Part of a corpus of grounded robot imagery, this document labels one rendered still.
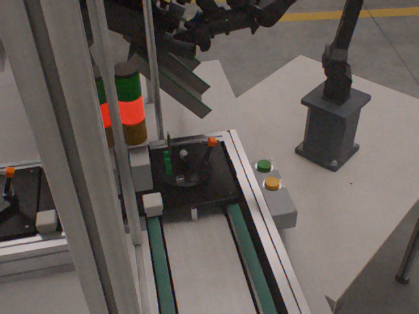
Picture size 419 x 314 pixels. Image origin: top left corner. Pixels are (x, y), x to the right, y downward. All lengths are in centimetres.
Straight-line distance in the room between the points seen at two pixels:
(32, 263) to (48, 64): 107
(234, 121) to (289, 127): 18
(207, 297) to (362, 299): 126
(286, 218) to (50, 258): 57
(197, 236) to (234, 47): 281
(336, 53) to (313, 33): 281
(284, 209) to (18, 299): 67
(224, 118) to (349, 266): 68
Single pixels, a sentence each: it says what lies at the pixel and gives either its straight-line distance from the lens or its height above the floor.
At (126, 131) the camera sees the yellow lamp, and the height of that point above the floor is 130.
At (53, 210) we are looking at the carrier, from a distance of 126.
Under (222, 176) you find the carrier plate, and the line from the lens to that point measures 131.
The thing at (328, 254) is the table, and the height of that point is 86.
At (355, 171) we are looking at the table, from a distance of 154.
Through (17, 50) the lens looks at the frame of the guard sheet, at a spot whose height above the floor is 177.
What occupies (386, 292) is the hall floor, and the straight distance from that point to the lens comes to 236.
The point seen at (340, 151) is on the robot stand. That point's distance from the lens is 151.
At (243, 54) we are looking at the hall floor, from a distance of 382.
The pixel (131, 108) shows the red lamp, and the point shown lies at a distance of 92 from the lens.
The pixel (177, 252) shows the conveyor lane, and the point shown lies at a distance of 121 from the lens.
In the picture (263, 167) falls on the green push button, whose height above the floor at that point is 97.
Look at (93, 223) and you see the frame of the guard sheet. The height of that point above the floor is 166.
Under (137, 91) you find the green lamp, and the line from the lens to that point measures 90.
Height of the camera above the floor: 187
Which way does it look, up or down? 41 degrees down
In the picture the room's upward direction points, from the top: 1 degrees counter-clockwise
